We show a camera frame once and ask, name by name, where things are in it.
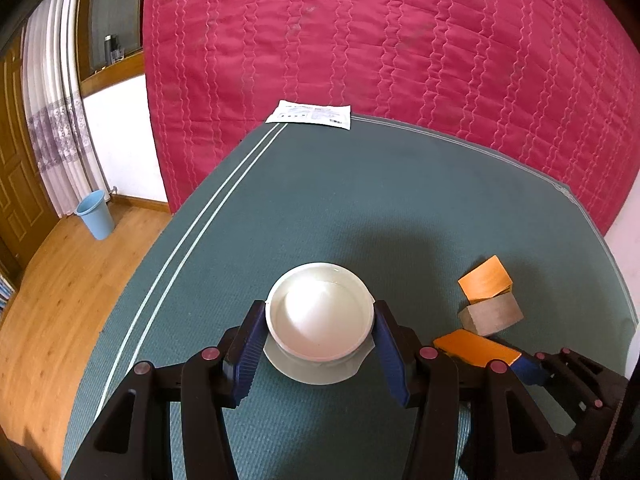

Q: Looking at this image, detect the blue waste bin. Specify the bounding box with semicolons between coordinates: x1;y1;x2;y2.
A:
75;190;115;240

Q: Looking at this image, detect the wooden window sill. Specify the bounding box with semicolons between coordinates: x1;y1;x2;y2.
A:
76;0;144;98

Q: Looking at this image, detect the brown wooden door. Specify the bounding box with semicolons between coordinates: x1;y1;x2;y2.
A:
0;37;58;269

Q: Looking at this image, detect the orange striped wedge front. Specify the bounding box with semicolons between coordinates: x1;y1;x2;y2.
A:
433;328;522;367

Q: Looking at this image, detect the white paper sheet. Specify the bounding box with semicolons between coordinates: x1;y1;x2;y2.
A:
266;100;352;130

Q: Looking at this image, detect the brown wooden block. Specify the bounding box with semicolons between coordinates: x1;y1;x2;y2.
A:
458;292;524;337

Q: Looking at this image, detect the white patterned curtain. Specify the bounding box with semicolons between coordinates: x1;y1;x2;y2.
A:
22;0;108;217

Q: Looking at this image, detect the red quilted blanket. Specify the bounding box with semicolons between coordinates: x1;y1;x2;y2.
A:
142;0;639;231

